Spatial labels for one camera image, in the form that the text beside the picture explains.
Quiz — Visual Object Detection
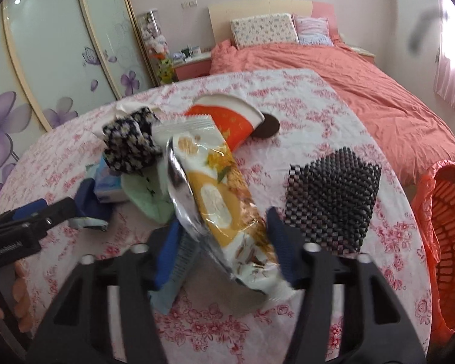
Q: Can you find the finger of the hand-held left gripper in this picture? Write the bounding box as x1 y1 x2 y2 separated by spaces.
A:
0 199 48 229
26 197 80 236

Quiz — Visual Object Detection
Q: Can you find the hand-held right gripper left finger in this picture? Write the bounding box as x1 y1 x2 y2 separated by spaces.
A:
26 222 184 364

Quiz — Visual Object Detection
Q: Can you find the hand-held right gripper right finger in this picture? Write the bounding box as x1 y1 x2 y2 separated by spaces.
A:
266 207 427 364

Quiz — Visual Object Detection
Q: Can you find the light green cloth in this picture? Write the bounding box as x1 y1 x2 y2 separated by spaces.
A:
121 148 180 224

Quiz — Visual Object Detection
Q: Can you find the yellow white snack wrapper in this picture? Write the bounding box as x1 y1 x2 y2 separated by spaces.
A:
166 116 302 308

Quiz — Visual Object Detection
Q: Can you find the black floral cloth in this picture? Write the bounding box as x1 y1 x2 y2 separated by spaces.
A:
102 107 163 177

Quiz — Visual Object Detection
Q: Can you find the orange plastic basket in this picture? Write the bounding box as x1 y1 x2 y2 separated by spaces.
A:
425 163 455 334

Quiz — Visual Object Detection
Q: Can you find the person's left hand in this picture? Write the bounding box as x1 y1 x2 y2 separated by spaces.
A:
0 262 37 333

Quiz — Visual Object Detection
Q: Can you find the light blue foil packet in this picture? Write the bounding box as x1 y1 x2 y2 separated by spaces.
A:
151 231 202 315

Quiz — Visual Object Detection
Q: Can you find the blue tissue packet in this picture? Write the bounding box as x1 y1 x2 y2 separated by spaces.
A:
92 158 129 204

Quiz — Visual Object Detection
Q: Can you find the black mesh mat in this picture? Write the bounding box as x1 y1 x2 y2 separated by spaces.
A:
284 145 382 255

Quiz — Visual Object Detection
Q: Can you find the brown round lid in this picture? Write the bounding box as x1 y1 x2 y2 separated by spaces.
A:
251 112 280 139

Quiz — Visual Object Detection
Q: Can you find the red paper cup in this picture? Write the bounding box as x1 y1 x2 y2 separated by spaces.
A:
185 94 265 152

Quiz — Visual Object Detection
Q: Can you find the pink floral tablecloth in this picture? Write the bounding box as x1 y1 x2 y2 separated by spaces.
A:
0 69 433 364

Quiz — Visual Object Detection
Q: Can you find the orange laundry basket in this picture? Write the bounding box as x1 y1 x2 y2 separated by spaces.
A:
410 160 455 345

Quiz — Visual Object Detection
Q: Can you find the wardrobe with purple flowers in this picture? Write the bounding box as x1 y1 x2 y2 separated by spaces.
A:
0 0 157 200

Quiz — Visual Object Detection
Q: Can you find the bed with pink cover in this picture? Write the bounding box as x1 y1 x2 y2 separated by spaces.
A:
209 40 455 187

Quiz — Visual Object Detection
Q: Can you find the pink nightstand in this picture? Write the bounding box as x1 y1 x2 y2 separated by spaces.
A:
173 51 213 83

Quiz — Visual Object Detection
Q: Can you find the plush toy display case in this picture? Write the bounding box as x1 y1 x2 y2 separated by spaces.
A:
136 9 176 86

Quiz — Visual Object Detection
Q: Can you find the cream nightstand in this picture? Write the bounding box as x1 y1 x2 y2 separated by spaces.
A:
349 45 376 65

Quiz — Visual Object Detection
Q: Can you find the floral print pillow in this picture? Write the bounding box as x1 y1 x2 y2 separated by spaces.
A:
231 13 300 49

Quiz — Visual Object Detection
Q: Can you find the pink striped pillow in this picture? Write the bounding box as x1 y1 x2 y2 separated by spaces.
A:
293 15 334 46

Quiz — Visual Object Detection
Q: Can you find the cream and pink headboard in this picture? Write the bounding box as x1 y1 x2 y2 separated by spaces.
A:
208 0 340 49

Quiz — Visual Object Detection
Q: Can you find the pink curtain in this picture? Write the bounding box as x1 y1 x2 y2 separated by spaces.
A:
433 0 455 126

